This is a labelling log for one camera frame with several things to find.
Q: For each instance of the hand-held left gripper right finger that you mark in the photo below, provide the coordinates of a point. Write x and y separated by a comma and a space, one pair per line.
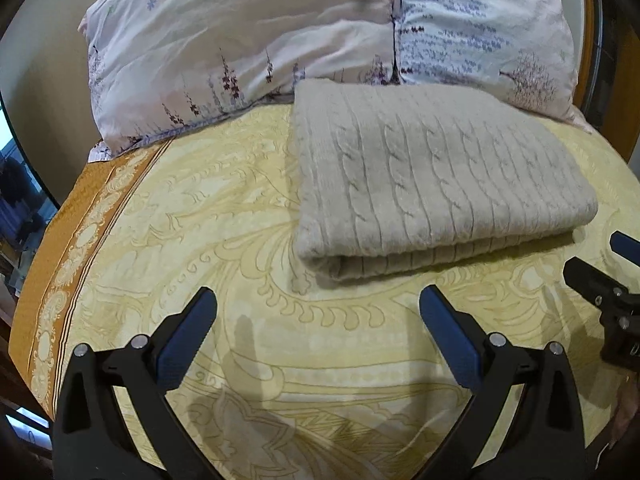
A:
452, 345

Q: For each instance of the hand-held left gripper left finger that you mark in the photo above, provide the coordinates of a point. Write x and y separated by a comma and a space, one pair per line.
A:
180, 350

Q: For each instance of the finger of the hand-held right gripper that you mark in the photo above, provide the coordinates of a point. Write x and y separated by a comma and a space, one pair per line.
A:
627, 247
595, 277

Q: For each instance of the person's right forearm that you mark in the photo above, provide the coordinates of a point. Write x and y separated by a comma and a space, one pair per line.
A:
622, 425

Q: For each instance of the yellow patterned bed sheet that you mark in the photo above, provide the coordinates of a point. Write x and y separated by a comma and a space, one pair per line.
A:
300, 340

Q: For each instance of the wooden headboard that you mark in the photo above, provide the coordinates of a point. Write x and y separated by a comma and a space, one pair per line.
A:
587, 35

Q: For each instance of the floral print pillow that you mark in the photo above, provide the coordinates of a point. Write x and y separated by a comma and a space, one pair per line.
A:
225, 45

